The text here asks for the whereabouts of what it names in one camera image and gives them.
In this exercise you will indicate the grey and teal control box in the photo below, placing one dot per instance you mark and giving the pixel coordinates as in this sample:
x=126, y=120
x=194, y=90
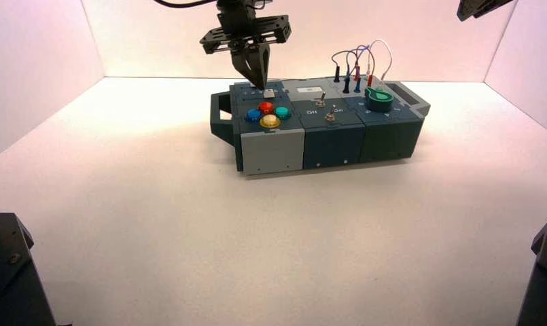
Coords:
x=331, y=144

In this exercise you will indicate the white banana plug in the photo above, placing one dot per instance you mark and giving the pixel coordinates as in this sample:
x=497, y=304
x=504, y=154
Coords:
x=367, y=69
x=382, y=77

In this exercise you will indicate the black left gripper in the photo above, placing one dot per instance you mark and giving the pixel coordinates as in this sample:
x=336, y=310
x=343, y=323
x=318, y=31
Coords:
x=239, y=33

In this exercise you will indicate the red round push button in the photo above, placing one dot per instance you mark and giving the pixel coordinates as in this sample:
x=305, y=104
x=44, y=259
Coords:
x=266, y=107

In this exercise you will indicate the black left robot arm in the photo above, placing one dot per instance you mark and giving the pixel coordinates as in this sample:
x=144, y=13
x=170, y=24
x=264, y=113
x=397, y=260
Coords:
x=237, y=5

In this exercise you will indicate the small metal toggle switch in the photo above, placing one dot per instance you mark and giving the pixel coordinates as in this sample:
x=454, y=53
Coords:
x=329, y=116
x=321, y=100

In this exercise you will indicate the white display screen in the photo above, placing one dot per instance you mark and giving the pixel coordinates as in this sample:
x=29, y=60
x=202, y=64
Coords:
x=308, y=90

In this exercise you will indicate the blue round push button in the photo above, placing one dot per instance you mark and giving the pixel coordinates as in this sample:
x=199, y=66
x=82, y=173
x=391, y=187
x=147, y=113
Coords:
x=253, y=115

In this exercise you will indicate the black banana plug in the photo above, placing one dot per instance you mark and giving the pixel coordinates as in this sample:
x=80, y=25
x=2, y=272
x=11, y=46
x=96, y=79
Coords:
x=336, y=74
x=346, y=86

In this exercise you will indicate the black robot base housing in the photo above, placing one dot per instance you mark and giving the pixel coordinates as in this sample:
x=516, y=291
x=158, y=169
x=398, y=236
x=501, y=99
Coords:
x=543, y=279
x=7, y=279

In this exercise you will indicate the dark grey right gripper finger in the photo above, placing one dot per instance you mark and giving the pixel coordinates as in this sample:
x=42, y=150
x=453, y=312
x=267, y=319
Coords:
x=464, y=12
x=491, y=4

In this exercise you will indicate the blue banana plug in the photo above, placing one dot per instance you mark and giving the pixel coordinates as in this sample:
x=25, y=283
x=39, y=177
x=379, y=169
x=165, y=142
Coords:
x=347, y=72
x=357, y=86

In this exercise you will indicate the green round push button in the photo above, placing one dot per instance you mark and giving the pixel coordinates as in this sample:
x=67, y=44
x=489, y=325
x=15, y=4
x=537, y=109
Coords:
x=282, y=112

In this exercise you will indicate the red banana plug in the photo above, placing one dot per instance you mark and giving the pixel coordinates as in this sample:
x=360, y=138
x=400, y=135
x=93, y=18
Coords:
x=370, y=81
x=357, y=72

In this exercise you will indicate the black green rotary knob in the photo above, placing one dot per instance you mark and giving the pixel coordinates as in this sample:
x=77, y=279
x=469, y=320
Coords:
x=379, y=105

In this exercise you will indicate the yellow round push button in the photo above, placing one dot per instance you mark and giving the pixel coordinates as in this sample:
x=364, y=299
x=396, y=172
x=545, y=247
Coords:
x=270, y=121

